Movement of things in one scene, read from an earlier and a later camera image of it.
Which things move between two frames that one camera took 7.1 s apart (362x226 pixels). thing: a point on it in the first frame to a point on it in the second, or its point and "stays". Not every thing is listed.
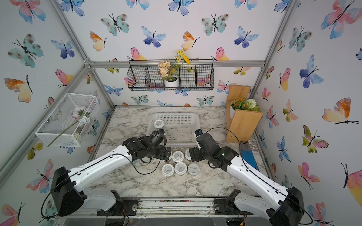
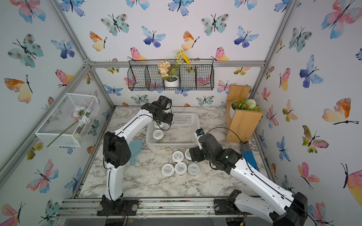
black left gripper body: (160, 153) to (166, 117)
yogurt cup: (187, 154) stays
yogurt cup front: (168, 170) stays
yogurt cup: (159, 124) stays
